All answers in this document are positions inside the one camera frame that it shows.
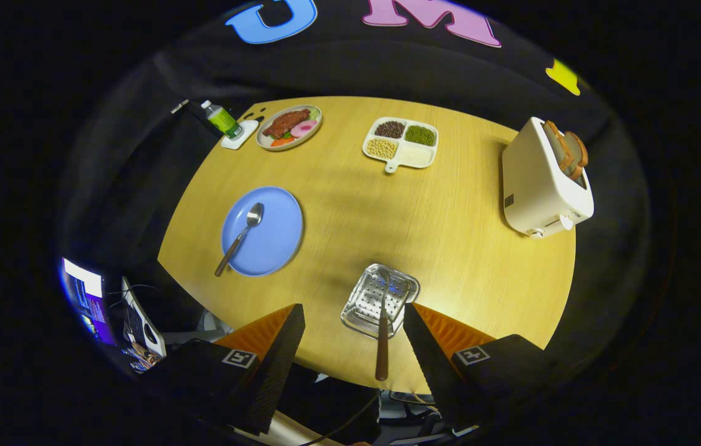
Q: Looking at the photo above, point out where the metal perforated tray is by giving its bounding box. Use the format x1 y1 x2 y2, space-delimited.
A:
340 263 421 340

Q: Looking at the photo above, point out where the yellow soybeans pile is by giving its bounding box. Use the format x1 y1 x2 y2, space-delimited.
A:
366 138 399 160

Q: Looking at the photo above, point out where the green drink bottle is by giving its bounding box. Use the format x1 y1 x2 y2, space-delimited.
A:
201 100 244 140

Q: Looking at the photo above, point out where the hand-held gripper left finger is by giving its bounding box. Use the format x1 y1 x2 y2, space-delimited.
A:
139 303 306 435

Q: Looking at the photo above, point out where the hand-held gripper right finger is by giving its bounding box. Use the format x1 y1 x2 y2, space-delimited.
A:
403 303 574 434

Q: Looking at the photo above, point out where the white square coaster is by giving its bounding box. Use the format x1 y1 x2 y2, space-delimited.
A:
221 119 260 151

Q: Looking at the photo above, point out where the green beans pile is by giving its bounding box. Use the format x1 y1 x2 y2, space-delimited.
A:
404 125 437 147

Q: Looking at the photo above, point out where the white toaster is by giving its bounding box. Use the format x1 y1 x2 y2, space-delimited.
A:
501 116 595 239

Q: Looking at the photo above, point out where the wooden handle spoon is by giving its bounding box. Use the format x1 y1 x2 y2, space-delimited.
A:
214 203 265 278

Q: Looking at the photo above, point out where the toast bread slice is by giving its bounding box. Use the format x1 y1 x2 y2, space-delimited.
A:
542 120 576 174
564 131 589 181

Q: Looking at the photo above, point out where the lit computer monitor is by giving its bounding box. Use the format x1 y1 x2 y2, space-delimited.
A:
60 257 117 348

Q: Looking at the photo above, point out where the black cable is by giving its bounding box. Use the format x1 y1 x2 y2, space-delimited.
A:
298 390 382 446

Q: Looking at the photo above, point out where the oval plate of food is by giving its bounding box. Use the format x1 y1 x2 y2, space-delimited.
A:
255 104 323 152

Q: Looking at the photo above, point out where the white divided dish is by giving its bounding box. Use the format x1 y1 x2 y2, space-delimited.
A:
362 116 439 174

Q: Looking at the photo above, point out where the blue plate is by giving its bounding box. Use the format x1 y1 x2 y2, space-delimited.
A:
221 186 305 278

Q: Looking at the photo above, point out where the wooden handle fork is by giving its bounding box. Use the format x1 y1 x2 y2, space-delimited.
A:
375 268 392 382

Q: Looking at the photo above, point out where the brown meat slice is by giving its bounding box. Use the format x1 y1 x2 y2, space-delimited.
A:
262 108 312 139

